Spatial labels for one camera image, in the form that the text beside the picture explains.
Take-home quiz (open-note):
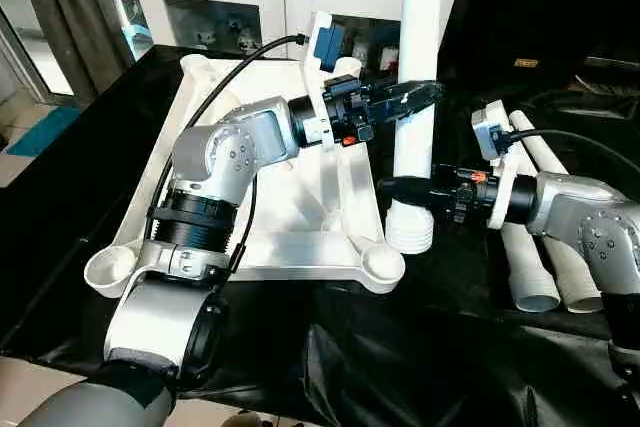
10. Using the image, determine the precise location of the white plastic table top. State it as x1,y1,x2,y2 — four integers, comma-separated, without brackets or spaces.
82,53,406,299

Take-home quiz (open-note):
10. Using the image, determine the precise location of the white red mug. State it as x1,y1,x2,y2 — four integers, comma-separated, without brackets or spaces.
375,44,402,72

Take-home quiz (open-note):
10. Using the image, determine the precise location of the black fabric bag yellow label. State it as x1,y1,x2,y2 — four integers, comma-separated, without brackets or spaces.
437,0,640,98

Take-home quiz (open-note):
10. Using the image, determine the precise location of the black work mat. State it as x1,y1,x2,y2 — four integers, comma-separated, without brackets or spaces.
0,44,640,427

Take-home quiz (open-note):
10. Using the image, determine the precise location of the light blue packaged box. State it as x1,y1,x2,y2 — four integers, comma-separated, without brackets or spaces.
97,0,154,66

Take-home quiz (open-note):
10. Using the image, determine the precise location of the grey curtain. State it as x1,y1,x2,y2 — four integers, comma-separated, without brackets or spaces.
13,0,129,106

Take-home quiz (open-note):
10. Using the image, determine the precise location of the teal floor mat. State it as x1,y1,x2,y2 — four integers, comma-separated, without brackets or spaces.
3,105,84,158

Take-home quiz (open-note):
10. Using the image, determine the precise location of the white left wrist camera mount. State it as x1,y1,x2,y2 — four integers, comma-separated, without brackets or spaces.
298,9,347,154

